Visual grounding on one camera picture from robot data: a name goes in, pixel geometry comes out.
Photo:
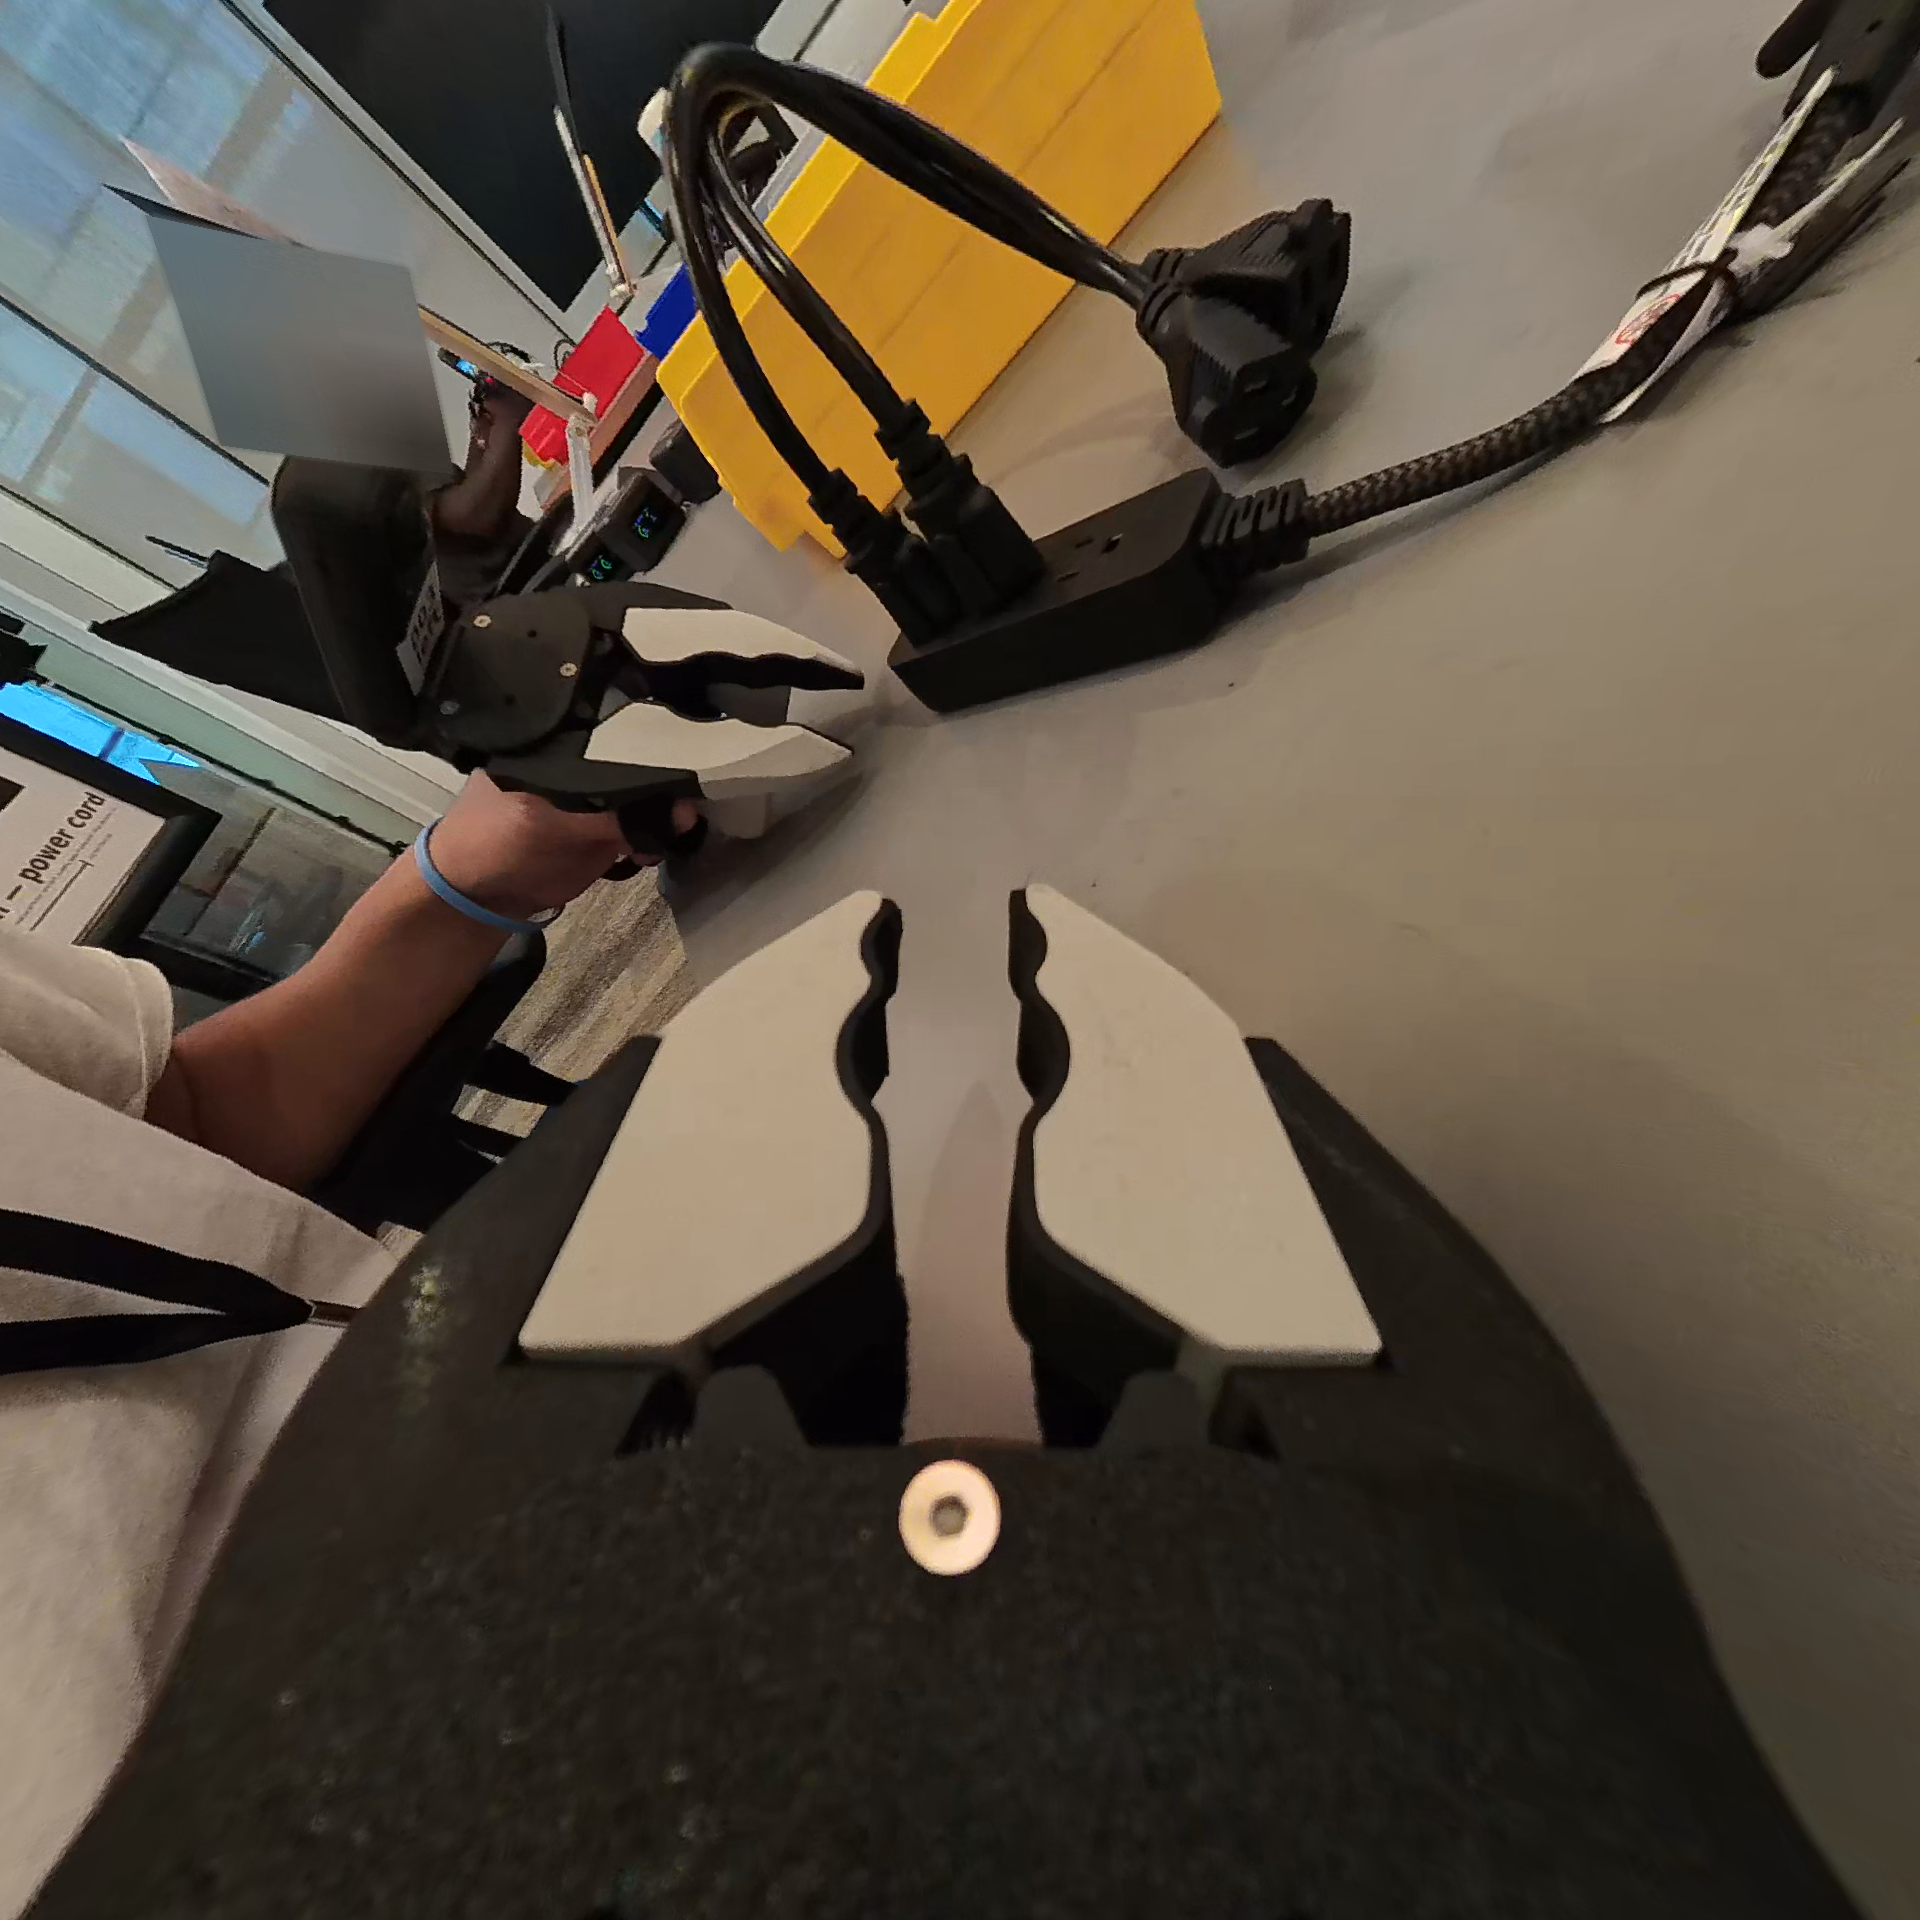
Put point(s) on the person's white t-shirt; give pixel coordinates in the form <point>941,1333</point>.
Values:
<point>92,1468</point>

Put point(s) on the person's left hand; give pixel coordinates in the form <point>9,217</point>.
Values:
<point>524,840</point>

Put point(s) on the red plastic bin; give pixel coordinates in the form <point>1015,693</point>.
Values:
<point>598,375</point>

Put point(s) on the black framed sign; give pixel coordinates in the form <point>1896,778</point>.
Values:
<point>58,854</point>

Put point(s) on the black charger green display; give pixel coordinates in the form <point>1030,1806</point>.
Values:
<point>649,519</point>
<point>610,556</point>

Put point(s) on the blue wristband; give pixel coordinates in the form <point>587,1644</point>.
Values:
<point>449,896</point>

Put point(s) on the black photo umbrella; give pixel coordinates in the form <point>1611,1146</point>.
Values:
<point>223,630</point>

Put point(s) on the black power strip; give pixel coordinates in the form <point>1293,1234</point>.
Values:
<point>1110,600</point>

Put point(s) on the grey desk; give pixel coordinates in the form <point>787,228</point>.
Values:
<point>1500,898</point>

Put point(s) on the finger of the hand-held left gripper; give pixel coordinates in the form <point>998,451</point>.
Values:
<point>707,756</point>
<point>736,654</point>

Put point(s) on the white warning label tag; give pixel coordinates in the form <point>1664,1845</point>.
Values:
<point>1696,284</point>

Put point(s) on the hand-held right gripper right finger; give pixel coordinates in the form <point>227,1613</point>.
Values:
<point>1184,1183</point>

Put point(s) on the yellow plastic bin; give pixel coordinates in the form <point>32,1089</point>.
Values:
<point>975,224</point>

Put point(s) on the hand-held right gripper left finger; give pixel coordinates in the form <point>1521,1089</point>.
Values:
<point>719,1172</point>

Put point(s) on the blue plastic bin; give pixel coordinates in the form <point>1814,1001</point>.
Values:
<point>677,313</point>

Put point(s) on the black monitor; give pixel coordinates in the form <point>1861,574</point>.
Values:
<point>496,120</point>

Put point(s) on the person's left forearm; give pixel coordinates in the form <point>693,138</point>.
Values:
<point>303,1036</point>

